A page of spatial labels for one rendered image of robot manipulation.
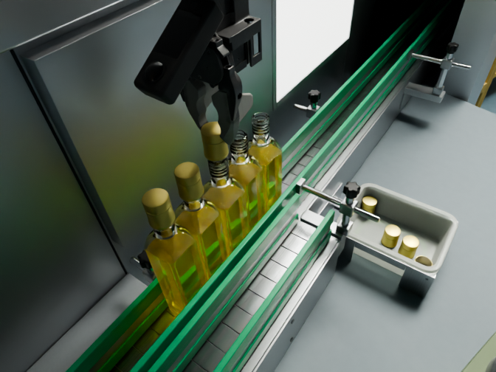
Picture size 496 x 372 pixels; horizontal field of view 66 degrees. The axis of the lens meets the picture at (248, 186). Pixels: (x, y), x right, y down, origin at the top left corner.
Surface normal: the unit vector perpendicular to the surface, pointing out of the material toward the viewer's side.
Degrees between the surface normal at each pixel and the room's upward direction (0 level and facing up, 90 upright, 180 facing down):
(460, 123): 0
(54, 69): 90
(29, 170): 90
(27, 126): 90
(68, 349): 0
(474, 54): 90
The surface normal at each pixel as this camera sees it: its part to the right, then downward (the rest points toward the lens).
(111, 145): 0.81, 0.38
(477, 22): -0.58, 0.60
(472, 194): -0.06, -0.70
